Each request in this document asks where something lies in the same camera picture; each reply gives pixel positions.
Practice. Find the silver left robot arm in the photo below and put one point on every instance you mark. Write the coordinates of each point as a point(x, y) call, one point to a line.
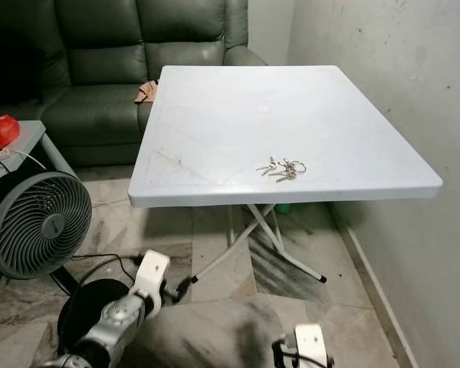
point(115, 322)

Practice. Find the small green object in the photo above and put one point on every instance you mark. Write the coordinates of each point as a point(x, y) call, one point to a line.
point(282, 208)

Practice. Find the grey and black floor fan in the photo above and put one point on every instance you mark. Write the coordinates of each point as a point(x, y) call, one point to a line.
point(42, 222)

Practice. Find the silver key bunch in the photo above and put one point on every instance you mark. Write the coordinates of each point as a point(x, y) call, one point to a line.
point(288, 170)

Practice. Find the dark green leather sofa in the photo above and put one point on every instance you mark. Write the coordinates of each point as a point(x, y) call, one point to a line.
point(107, 115)

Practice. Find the brown crumpled cloth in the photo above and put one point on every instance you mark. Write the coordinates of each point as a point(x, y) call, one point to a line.
point(147, 93)

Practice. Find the white folding table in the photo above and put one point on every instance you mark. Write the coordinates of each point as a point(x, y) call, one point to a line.
point(276, 115)

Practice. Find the small white side table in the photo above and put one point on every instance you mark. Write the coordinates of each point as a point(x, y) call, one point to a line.
point(32, 134)

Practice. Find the red plastic bag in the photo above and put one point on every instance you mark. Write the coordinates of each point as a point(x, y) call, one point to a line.
point(1, 130)

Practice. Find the black cushion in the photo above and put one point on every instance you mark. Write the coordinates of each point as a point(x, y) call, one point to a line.
point(9, 69)

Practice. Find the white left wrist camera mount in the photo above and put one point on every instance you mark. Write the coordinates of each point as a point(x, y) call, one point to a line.
point(153, 272)

